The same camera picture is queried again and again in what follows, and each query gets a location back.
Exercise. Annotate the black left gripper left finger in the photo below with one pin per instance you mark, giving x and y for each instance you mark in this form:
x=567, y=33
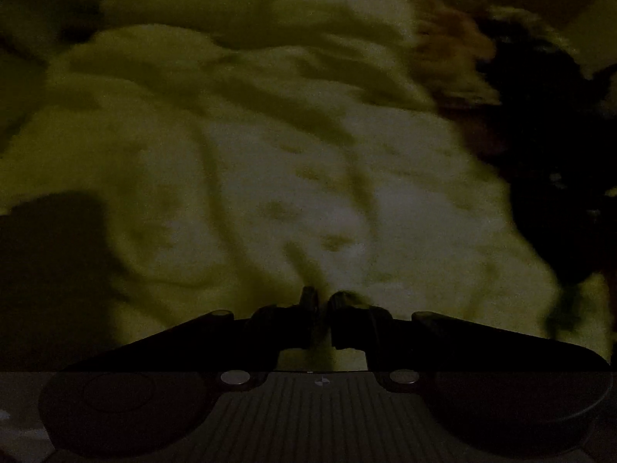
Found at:
x=218, y=343

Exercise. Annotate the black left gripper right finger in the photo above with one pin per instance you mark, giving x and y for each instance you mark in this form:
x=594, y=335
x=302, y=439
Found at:
x=446, y=349

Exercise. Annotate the pale patterned small garment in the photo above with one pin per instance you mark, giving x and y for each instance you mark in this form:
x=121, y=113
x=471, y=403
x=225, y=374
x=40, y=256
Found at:
x=161, y=159

